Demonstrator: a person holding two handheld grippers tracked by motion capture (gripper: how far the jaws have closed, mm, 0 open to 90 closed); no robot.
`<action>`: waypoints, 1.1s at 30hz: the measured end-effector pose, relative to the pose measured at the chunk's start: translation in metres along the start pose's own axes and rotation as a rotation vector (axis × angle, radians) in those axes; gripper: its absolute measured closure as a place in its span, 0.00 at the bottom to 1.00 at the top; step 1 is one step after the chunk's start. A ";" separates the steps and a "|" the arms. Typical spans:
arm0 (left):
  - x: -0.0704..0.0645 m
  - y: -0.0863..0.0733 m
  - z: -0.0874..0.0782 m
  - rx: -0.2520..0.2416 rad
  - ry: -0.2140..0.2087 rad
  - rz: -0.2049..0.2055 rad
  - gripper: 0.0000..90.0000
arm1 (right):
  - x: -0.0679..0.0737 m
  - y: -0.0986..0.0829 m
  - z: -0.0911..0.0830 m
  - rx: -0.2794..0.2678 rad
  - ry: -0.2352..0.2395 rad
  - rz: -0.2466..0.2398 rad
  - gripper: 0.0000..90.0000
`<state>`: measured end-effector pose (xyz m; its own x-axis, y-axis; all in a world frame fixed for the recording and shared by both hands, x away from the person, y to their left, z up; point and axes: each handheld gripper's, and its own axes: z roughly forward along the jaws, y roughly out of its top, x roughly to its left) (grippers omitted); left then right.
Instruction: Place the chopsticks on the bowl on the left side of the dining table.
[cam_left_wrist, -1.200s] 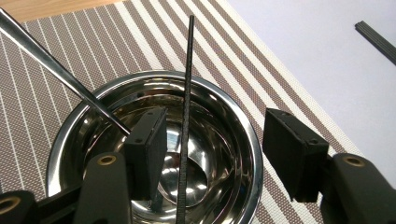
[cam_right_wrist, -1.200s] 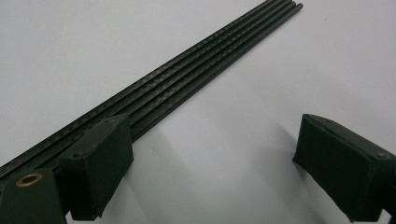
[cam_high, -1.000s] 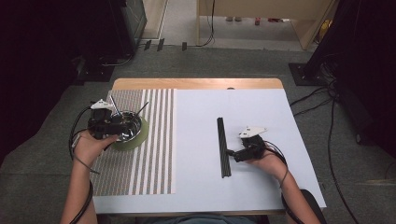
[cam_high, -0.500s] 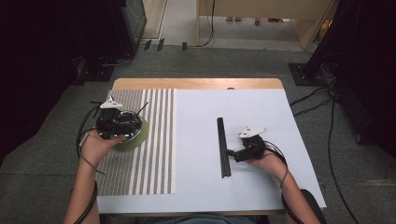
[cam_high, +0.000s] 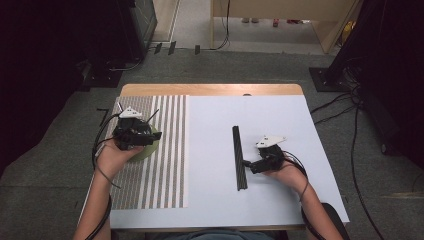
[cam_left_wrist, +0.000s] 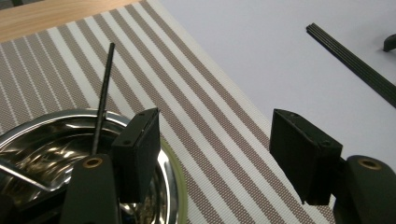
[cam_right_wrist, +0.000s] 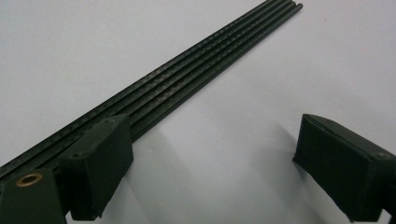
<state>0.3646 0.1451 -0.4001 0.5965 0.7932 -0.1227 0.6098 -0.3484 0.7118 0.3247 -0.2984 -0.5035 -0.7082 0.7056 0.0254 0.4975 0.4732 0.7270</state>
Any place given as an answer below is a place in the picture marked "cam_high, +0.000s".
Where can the brown striped woven placemat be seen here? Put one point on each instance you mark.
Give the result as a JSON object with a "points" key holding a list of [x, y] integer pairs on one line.
{"points": [[166, 173]]}

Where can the person's blue-grey clothing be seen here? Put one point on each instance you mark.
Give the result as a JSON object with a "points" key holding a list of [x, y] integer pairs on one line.
{"points": [[213, 236]]}

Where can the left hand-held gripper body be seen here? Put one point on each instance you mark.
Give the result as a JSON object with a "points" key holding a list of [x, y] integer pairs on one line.
{"points": [[128, 130]]}

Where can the person's right hand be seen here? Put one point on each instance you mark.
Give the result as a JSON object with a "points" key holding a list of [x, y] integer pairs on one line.
{"points": [[290, 175]]}

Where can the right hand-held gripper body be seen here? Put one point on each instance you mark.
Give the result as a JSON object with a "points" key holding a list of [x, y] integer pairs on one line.
{"points": [[271, 156]]}

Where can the dark curtain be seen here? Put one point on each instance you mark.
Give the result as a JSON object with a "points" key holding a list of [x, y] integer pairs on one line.
{"points": [[50, 50]]}

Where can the dark glass cabinet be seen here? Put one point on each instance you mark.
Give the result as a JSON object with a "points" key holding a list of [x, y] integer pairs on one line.
{"points": [[143, 23]]}

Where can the person's left hand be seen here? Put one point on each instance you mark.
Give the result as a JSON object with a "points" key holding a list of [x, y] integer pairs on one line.
{"points": [[111, 161]]}

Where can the white table cover sheet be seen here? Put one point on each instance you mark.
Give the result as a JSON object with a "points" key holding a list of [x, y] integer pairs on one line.
{"points": [[206, 133]]}

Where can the black stand base plate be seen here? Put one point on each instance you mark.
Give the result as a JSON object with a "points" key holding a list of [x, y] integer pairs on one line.
{"points": [[321, 80]]}

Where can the wooden table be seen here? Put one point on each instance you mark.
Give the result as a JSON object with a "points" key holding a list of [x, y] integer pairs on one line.
{"points": [[213, 89]]}

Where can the light wooden desk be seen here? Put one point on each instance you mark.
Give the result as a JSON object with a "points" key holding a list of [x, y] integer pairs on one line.
{"points": [[283, 8]]}

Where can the black curtain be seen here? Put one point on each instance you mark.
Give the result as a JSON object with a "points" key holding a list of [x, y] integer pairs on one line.
{"points": [[393, 66]]}

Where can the black floor tape strip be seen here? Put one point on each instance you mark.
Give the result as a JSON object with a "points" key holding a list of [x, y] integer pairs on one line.
{"points": [[158, 48], [172, 48]]}

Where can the green round plate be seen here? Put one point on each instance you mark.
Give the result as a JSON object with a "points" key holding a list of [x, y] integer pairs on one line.
{"points": [[146, 153]]}

